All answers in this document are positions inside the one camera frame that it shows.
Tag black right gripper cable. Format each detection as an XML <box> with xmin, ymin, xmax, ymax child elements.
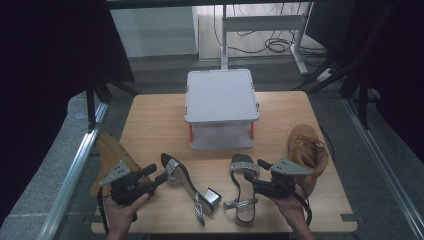
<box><xmin>287</xmin><ymin>181</ymin><xmax>314</xmax><ymax>227</ymax></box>

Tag aluminium rail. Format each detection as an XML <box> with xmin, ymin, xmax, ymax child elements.
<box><xmin>36</xmin><ymin>101</ymin><xmax>110</xmax><ymax>240</ymax></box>
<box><xmin>343</xmin><ymin>98</ymin><xmax>424</xmax><ymax>240</ymax></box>

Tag black silver heeled sandal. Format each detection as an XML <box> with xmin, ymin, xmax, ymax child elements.
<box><xmin>222</xmin><ymin>153</ymin><xmax>261</xmax><ymax>228</ymax></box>
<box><xmin>160</xmin><ymin>152</ymin><xmax>222</xmax><ymax>227</ymax></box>

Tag grey two-tier shoe rack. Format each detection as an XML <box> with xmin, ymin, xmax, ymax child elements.
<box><xmin>184</xmin><ymin>68</ymin><xmax>261</xmax><ymax>151</ymax></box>

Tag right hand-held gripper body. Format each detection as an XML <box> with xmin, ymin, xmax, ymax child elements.
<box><xmin>253</xmin><ymin>157</ymin><xmax>314</xmax><ymax>200</ymax></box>

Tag black stand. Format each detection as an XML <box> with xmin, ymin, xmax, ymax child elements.
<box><xmin>84</xmin><ymin>75</ymin><xmax>140</xmax><ymax>132</ymax></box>
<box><xmin>293</xmin><ymin>6</ymin><xmax>381</xmax><ymax>130</ymax></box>

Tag black floor cables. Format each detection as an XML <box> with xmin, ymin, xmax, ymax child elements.
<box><xmin>213</xmin><ymin>3</ymin><xmax>328</xmax><ymax>68</ymax></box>

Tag dark curtain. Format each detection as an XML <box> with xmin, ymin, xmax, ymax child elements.
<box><xmin>306</xmin><ymin>0</ymin><xmax>424</xmax><ymax>164</ymax></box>
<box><xmin>0</xmin><ymin>0</ymin><xmax>136</xmax><ymax>228</ymax></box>

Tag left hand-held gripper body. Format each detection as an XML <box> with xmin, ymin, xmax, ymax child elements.
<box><xmin>99</xmin><ymin>160</ymin><xmax>158</xmax><ymax>206</ymax></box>

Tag tan suede boot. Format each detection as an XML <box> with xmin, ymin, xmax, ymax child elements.
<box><xmin>287</xmin><ymin>124</ymin><xmax>330</xmax><ymax>198</ymax></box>
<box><xmin>89</xmin><ymin>131</ymin><xmax>152</xmax><ymax>198</ymax></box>

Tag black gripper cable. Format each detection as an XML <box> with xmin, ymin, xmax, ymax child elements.
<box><xmin>287</xmin><ymin>181</ymin><xmax>314</xmax><ymax>227</ymax></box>
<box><xmin>96</xmin><ymin>186</ymin><xmax>112</xmax><ymax>235</ymax></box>

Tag white power strip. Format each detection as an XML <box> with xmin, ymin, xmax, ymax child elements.
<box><xmin>315</xmin><ymin>67</ymin><xmax>335</xmax><ymax>83</ymax></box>

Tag person's left hand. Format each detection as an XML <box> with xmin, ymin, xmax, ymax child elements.
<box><xmin>104</xmin><ymin>192</ymin><xmax>150</xmax><ymax>236</ymax></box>

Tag person's right hand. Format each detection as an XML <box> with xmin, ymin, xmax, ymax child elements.
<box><xmin>268</xmin><ymin>185</ymin><xmax>310</xmax><ymax>230</ymax></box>

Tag white metal desk frame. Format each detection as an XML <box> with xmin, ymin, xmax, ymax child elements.
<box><xmin>219</xmin><ymin>1</ymin><xmax>315</xmax><ymax>76</ymax></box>

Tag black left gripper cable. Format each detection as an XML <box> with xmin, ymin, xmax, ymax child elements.
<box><xmin>96</xmin><ymin>186</ymin><xmax>112</xmax><ymax>235</ymax></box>

